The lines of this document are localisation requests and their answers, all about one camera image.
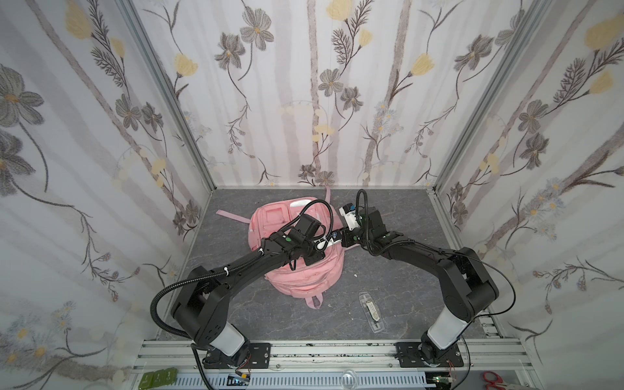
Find pink school backpack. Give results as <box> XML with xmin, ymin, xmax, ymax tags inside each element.
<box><xmin>217</xmin><ymin>188</ymin><xmax>345</xmax><ymax>310</ymax></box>

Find clear plastic stapler box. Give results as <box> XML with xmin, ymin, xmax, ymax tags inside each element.
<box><xmin>358</xmin><ymin>292</ymin><xmax>385</xmax><ymax>333</ymax></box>

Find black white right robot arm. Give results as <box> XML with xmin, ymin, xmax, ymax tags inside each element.
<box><xmin>338</xmin><ymin>189</ymin><xmax>500</xmax><ymax>367</ymax></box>

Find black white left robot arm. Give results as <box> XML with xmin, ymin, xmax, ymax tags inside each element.
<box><xmin>149</xmin><ymin>199</ymin><xmax>334</xmax><ymax>367</ymax></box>

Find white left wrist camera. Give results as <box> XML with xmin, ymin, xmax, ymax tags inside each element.
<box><xmin>315</xmin><ymin>231</ymin><xmax>342</xmax><ymax>252</ymax></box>

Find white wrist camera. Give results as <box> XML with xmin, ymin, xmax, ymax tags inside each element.
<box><xmin>339</xmin><ymin>203</ymin><xmax>362</xmax><ymax>231</ymax></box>
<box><xmin>315</xmin><ymin>231</ymin><xmax>342</xmax><ymax>252</ymax></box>

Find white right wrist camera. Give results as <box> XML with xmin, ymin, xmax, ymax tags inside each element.
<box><xmin>339</xmin><ymin>203</ymin><xmax>362</xmax><ymax>231</ymax></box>

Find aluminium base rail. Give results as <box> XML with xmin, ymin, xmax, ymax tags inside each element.
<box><xmin>128</xmin><ymin>338</ymin><xmax>537</xmax><ymax>390</ymax></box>

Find red handled scissors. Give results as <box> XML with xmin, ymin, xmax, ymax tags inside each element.
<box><xmin>481</xmin><ymin>371</ymin><xmax>506</xmax><ymax>390</ymax></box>

